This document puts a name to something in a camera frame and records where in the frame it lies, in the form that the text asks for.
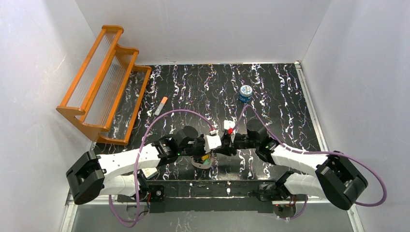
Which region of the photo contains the green tagged key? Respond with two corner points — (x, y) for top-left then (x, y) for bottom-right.
(203, 159), (210, 166)

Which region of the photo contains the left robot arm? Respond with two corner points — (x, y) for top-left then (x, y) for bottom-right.
(66, 126), (221, 205)

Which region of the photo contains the orange capped white highlighter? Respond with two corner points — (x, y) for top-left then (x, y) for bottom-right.
(154, 97), (168, 116)

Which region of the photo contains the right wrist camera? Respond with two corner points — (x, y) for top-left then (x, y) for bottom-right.
(222, 120), (236, 135)

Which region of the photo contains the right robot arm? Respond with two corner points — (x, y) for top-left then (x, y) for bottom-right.
(221, 119), (368, 210)

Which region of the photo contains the white metal keyring plate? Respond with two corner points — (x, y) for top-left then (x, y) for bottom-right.
(191, 157), (211, 170)

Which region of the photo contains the blue round tin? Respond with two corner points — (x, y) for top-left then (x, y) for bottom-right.
(238, 85), (253, 103)

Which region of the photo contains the orange wooden tiered rack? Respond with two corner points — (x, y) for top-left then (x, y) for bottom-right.
(56, 25), (152, 145)

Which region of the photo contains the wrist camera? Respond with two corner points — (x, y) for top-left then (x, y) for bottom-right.
(204, 129), (221, 153)
(222, 120), (236, 135)

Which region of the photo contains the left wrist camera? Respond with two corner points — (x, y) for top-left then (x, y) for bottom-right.
(204, 129), (221, 153)

